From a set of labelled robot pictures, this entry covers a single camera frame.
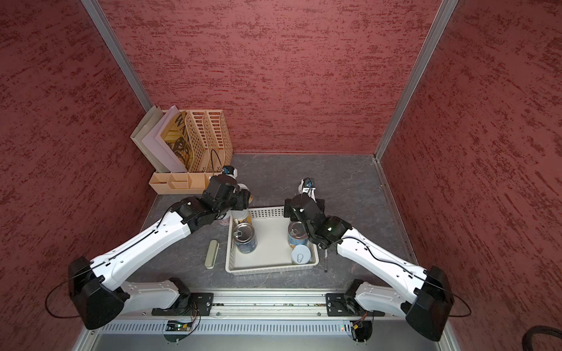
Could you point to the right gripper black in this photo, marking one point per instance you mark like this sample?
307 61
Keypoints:
294 215

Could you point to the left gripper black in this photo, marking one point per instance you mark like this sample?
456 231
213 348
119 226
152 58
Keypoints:
242 198

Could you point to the tall yellow can white lid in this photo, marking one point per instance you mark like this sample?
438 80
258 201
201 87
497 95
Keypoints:
242 216

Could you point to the blue Progresso noodle soup can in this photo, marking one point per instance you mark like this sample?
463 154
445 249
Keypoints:
297 234

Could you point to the small green can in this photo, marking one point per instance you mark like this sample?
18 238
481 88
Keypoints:
301 255

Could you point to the short yellow can white lid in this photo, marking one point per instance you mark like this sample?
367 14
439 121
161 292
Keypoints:
246 195

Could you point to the small pink can back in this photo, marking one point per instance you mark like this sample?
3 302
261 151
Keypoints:
307 187

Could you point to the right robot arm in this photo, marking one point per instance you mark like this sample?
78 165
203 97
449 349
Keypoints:
423 296

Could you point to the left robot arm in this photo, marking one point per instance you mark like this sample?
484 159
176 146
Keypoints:
100 289

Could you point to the white perforated plastic basket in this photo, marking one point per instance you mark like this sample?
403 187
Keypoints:
273 252

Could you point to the pink can front left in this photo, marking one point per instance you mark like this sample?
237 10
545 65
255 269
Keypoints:
225 221

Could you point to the beige oblong case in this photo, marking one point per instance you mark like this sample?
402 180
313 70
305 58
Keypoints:
212 253

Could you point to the peach plastic file organizer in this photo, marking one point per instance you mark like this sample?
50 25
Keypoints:
212 148

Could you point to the yellow black patterned magazine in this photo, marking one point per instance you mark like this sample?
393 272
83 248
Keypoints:
176 137

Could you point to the pink folder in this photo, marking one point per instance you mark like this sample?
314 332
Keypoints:
158 137

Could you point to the left corner aluminium profile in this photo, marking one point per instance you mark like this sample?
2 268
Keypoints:
99 19

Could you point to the corner aluminium profile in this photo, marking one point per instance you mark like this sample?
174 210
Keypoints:
99 19
443 15

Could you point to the right corner aluminium profile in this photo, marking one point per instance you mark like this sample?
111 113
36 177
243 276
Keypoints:
443 15

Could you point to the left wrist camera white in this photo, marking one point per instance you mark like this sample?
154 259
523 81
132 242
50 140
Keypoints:
230 170

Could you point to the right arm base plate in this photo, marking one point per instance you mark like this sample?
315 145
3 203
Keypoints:
340 305

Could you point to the aluminium front rail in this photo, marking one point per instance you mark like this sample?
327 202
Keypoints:
303 303

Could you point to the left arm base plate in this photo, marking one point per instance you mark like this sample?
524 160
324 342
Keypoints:
194 305

